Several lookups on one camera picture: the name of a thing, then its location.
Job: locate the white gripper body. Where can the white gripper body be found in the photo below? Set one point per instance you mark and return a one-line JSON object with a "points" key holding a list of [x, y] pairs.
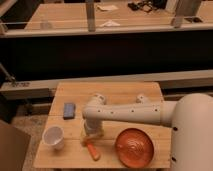
{"points": [[92, 128]]}

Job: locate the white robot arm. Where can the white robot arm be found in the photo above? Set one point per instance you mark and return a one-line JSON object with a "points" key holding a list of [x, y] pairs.
{"points": [[191, 119]]}

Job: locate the white ceramic cup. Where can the white ceramic cup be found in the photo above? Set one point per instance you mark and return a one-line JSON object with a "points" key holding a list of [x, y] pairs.
{"points": [[54, 137]]}

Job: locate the blue sponge block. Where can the blue sponge block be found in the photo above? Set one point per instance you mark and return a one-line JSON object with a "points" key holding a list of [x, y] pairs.
{"points": [[69, 111]]}

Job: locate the orange ridged plate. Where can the orange ridged plate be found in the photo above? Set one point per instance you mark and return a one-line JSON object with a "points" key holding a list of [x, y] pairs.
{"points": [[134, 148]]}

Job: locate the cardboard box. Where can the cardboard box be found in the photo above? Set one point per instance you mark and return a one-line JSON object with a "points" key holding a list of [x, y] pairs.
{"points": [[13, 147]]}

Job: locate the folded white paper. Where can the folded white paper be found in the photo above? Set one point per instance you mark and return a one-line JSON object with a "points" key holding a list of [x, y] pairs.
{"points": [[110, 23]]}

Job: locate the white paper sheet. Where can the white paper sheet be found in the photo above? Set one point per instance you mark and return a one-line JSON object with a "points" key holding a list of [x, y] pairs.
{"points": [[107, 7]]}

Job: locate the grey metal post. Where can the grey metal post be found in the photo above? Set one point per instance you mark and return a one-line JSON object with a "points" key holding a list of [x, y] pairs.
{"points": [[90, 12], [186, 10]]}

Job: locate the grey metal post right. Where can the grey metal post right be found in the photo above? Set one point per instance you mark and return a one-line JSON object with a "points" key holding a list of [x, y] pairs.
{"points": [[186, 10]]}

